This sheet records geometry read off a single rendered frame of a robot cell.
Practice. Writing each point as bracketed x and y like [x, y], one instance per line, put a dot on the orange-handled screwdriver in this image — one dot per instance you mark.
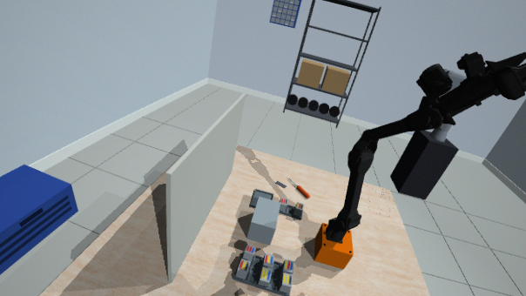
[301, 190]

